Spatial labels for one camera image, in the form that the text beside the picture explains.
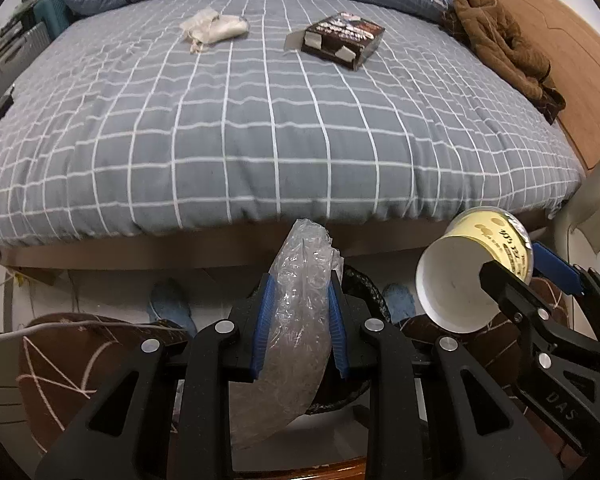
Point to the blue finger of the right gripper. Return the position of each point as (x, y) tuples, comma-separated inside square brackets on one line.
[(515, 299), (546, 263)]

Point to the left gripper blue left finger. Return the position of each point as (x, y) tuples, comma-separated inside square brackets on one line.
[(266, 310)]

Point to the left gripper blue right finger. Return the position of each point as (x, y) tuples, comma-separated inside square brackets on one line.
[(338, 326)]

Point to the clear bubble wrap sheet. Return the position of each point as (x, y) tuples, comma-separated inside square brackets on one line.
[(299, 342)]

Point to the yellow paper cup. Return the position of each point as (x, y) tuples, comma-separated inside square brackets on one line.
[(447, 275)]

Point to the brown cookie box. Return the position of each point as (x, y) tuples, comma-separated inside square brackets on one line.
[(344, 38)]

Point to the white drawstring pouch bag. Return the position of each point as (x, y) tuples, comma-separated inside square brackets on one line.
[(208, 27)]

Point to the brown patterned right trouser leg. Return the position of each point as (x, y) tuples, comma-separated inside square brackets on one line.
[(496, 350)]

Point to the brown patterned trouser leg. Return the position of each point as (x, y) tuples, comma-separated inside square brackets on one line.
[(65, 357), (496, 350)]

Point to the blue slipper right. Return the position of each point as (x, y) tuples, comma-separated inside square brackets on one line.
[(400, 303)]

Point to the blue slipper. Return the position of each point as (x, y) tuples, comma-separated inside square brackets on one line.
[(169, 302), (400, 303)]

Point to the blue slipper left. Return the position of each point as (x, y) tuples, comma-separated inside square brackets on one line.
[(169, 302)]

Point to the wooden headboard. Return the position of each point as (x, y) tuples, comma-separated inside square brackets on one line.
[(573, 48)]

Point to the brown patterned left trouser leg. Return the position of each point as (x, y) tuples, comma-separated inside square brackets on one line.
[(65, 357)]

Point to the grey checked bed sheet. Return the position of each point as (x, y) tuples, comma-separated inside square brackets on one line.
[(117, 129)]

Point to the brown fleece jacket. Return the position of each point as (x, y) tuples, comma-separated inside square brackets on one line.
[(489, 30)]

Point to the grey hard suitcase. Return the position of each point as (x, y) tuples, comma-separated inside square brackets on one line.
[(21, 54)]

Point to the teal suitcase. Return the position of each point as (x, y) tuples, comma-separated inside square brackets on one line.
[(55, 15)]

